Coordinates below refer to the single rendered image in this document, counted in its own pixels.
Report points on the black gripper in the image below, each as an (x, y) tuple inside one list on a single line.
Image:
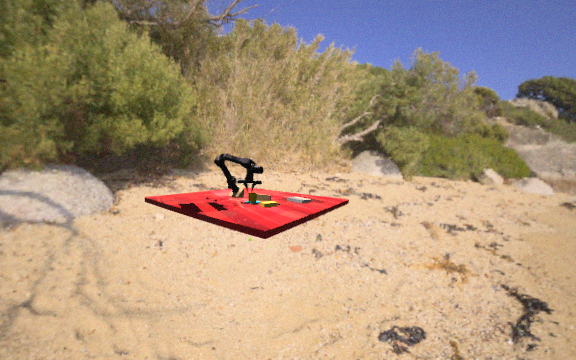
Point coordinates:
[(253, 183)]

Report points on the white flat rectangular block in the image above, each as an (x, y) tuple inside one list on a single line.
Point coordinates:
[(299, 199)]

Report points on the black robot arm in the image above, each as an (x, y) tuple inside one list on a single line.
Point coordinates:
[(245, 162)]

